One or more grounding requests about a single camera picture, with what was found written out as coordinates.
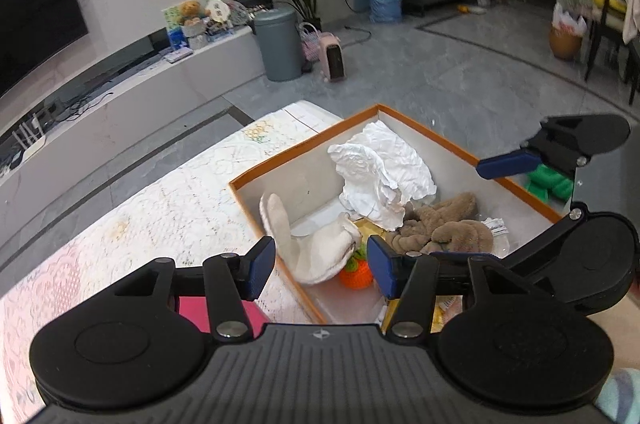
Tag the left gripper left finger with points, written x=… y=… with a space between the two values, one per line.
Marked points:
x=234 y=278

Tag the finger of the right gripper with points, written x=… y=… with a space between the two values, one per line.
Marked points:
x=508 y=165

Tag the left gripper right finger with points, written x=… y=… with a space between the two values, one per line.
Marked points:
x=410 y=280

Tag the yellow snack packet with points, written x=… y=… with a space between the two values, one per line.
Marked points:
x=440 y=308

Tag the orange crochet fruit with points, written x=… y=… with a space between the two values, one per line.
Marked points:
x=356 y=274

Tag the brown twisted towel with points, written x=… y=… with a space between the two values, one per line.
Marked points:
x=449 y=225

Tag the white mesh cloth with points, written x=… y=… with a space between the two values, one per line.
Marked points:
x=495 y=228

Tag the green plastic object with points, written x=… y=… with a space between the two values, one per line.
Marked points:
x=544 y=182

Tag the red storage cube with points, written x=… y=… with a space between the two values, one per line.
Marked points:
x=196 y=310

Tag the patterned tablecloth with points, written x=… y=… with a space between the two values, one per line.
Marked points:
x=187 y=215

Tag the orange cardboard box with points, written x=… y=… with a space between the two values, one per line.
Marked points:
x=305 y=179

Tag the brown basket with bag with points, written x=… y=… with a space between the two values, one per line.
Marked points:
x=566 y=33

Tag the black dining chair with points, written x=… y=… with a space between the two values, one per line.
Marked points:
x=608 y=22

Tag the pink space heater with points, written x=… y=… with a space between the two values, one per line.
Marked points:
x=325 y=48

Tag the marble tv console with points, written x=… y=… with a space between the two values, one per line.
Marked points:
x=131 y=111

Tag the white wifi router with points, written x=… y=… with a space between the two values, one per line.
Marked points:
x=30 y=136

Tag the grey trash bin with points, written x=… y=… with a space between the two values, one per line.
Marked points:
x=279 y=43

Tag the teddy bear on stand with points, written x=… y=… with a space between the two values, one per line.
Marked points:
x=192 y=24

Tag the black wall television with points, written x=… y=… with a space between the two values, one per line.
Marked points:
x=32 y=31

